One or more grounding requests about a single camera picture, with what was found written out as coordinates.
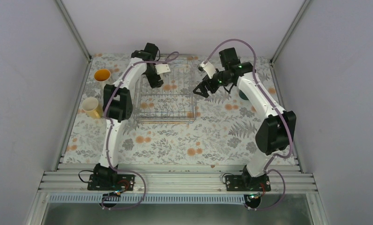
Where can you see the metal wire dish rack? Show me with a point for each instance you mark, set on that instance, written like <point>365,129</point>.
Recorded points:
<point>173,102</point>

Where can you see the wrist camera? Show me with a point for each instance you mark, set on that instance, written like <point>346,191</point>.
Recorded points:
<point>207,67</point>
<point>162,68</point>

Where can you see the white floral mug orange inside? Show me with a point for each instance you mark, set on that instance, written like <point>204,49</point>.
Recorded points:
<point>103,77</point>

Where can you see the white slotted cable duct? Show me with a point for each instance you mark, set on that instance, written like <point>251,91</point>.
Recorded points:
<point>149,198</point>

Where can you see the floral patterned table mat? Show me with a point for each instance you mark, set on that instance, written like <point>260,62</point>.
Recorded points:
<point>223,132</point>

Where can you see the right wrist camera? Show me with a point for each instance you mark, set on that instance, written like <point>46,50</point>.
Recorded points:
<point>207,67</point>

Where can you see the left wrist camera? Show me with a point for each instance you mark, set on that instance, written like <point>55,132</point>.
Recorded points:
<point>162,68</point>

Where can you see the aluminium frame post right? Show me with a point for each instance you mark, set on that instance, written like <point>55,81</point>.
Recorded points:
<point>296,20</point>

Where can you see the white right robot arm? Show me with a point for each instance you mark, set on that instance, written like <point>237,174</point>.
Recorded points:
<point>274,137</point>

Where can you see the yellow mug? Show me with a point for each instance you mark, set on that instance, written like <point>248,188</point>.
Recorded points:
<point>92,107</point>

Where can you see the aluminium frame post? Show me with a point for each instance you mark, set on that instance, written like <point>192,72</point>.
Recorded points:
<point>296,20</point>
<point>72,27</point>

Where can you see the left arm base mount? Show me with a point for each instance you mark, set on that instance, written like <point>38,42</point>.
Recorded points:
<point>106,179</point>

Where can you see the dark teal mug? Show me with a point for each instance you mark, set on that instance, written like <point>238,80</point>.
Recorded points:
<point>243,96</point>

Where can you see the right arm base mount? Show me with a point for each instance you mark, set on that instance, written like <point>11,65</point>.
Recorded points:
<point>256,186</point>

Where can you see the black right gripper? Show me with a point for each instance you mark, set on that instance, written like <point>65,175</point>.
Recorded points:
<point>205,93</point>

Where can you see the aluminium frame post left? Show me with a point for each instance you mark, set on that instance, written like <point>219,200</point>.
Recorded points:
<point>72,27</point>

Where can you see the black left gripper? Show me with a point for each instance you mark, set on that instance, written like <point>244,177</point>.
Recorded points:
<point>155,84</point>

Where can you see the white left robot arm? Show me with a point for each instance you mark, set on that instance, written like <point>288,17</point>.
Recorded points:
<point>118,107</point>

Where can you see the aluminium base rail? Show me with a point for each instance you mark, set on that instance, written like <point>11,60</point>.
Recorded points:
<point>179,179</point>

